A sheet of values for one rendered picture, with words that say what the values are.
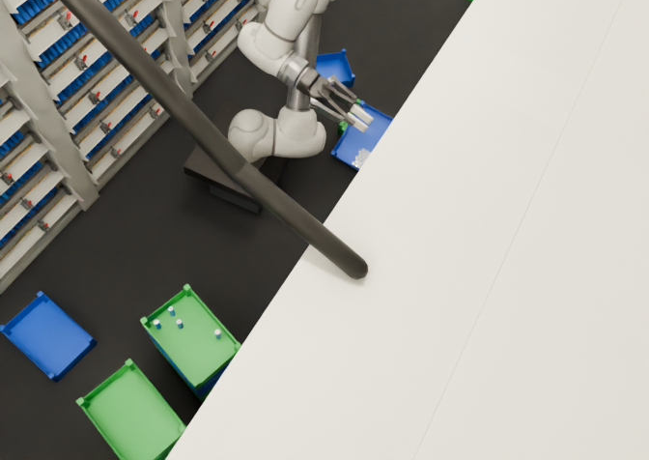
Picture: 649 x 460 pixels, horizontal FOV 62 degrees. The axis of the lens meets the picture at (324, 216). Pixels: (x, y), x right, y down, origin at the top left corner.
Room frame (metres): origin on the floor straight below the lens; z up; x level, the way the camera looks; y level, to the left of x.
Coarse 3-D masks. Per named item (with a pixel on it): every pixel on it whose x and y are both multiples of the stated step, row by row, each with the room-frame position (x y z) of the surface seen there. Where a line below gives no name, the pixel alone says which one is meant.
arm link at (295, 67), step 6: (294, 54) 1.08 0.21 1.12; (288, 60) 1.06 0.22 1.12; (294, 60) 1.06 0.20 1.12; (300, 60) 1.07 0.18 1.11; (282, 66) 1.04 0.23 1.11; (288, 66) 1.04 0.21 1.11; (294, 66) 1.05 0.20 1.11; (300, 66) 1.05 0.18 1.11; (306, 66) 1.07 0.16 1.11; (282, 72) 1.03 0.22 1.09; (288, 72) 1.03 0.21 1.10; (294, 72) 1.03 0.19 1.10; (300, 72) 1.04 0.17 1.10; (282, 78) 1.03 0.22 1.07; (288, 78) 1.02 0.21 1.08; (294, 78) 1.02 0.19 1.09; (288, 84) 1.02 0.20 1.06; (294, 84) 1.02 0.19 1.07
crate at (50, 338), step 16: (32, 304) 0.43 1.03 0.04; (48, 304) 0.46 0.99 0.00; (16, 320) 0.36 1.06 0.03; (32, 320) 0.38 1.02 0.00; (48, 320) 0.40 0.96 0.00; (64, 320) 0.42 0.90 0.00; (16, 336) 0.31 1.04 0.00; (32, 336) 0.32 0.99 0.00; (48, 336) 0.34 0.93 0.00; (64, 336) 0.35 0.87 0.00; (80, 336) 0.37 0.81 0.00; (32, 352) 0.27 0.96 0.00; (48, 352) 0.28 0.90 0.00; (64, 352) 0.30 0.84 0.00; (80, 352) 0.31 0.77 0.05; (48, 368) 0.22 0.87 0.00; (64, 368) 0.23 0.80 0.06
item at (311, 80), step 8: (304, 72) 1.05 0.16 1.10; (312, 72) 1.05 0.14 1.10; (304, 80) 1.03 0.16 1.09; (312, 80) 1.03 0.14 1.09; (320, 80) 1.06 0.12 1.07; (296, 88) 1.02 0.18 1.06; (304, 88) 1.02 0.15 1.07; (312, 88) 1.03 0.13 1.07; (312, 96) 1.00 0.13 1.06; (320, 96) 1.01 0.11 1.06
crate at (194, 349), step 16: (176, 304) 0.52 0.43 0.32; (192, 304) 0.53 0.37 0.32; (144, 320) 0.42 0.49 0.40; (160, 320) 0.45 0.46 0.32; (176, 320) 0.46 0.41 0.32; (192, 320) 0.48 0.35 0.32; (208, 320) 0.50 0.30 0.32; (160, 336) 0.39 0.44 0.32; (176, 336) 0.41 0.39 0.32; (192, 336) 0.42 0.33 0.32; (208, 336) 0.44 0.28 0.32; (224, 336) 0.46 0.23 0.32; (176, 352) 0.36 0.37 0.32; (192, 352) 0.37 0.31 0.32; (208, 352) 0.39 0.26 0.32; (224, 352) 0.40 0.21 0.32; (192, 368) 0.32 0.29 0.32; (208, 368) 0.33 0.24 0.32; (192, 384) 0.26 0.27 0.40
